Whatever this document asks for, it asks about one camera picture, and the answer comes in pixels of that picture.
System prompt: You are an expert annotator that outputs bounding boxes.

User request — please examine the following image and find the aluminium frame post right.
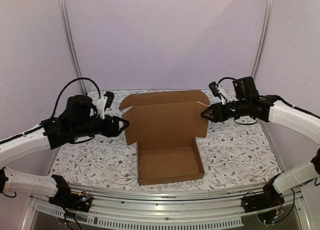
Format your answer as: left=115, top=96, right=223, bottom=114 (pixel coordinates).
left=251, top=0, right=274, bottom=80

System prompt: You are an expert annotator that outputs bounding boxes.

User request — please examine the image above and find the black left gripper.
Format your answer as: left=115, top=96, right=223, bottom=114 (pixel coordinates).
left=72, top=114, right=130, bottom=138

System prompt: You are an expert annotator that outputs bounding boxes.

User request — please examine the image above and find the brown cardboard box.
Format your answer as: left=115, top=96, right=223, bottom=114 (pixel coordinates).
left=119, top=90, right=210, bottom=186

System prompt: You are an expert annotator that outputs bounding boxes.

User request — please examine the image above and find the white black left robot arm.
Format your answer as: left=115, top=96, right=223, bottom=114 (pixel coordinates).
left=0, top=92, right=129, bottom=207

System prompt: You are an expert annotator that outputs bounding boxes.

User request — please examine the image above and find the aluminium front rail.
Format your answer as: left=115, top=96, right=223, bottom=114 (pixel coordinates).
left=21, top=184, right=313, bottom=230

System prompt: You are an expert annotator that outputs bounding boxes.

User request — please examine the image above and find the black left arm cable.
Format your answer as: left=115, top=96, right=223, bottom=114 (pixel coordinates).
left=51, top=77, right=103, bottom=118

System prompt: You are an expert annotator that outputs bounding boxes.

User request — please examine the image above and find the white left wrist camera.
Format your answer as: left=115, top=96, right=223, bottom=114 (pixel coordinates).
left=96, top=91, right=115, bottom=119

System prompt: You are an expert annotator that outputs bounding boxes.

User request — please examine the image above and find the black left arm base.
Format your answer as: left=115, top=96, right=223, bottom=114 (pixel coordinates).
left=48, top=189, right=93, bottom=213

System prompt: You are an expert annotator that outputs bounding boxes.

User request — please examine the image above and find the aluminium frame post left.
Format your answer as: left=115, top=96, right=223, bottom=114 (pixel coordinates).
left=56, top=0, right=88, bottom=96

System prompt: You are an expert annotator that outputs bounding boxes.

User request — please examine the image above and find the floral patterned table mat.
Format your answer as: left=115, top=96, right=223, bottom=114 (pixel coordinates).
left=48, top=89, right=283, bottom=191

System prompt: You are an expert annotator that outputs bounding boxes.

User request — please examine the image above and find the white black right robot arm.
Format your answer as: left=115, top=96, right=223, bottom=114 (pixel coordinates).
left=201, top=76, right=320, bottom=208

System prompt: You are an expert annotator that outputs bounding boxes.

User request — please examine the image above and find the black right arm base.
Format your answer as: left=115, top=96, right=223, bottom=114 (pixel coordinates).
left=241, top=187, right=285, bottom=213

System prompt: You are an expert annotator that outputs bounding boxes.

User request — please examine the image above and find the aluminium frame post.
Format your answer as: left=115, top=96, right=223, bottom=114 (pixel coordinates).
left=251, top=0, right=274, bottom=80
left=56, top=0, right=88, bottom=96

